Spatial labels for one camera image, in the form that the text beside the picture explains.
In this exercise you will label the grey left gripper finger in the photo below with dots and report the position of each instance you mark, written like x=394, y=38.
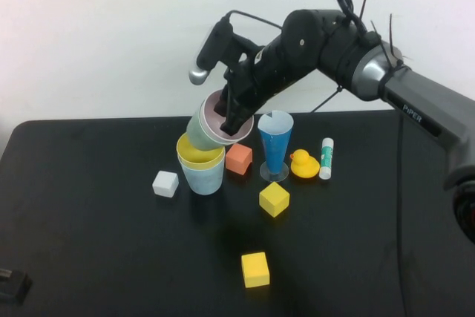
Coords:
x=15, y=287

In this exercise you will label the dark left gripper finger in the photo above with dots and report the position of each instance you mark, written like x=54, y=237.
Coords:
x=5, y=272

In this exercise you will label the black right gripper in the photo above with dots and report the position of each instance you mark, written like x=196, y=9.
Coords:
x=259, y=79

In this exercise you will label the pink plastic cup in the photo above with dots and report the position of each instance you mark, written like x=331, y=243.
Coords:
x=209, y=124

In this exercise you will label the green plastic cup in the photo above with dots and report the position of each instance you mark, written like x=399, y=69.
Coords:
x=198, y=133

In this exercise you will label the yellow plastic cup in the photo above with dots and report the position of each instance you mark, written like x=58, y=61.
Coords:
x=196, y=157

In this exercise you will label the light blue plastic cup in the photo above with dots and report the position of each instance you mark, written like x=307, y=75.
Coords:
x=202, y=181

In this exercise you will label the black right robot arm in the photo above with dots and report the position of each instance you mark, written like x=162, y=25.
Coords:
x=408, y=87

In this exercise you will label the orange foam block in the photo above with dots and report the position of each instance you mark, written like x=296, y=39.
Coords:
x=239, y=157

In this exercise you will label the blue paper cone cup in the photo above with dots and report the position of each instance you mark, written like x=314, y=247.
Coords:
x=274, y=153

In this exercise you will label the yellow rubber duck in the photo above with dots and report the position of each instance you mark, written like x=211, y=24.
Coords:
x=304, y=166

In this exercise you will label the white cube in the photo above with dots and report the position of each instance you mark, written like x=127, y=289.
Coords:
x=165, y=183

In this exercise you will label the yellow cube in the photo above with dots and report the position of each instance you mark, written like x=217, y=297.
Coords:
x=274, y=198
x=255, y=270

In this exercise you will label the white green glue stick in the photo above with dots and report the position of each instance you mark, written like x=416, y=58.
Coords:
x=326, y=157

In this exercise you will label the black looped zip tie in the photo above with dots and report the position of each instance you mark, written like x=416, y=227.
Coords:
x=348, y=10

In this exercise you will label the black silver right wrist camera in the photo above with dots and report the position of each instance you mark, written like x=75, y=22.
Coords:
x=211, y=46

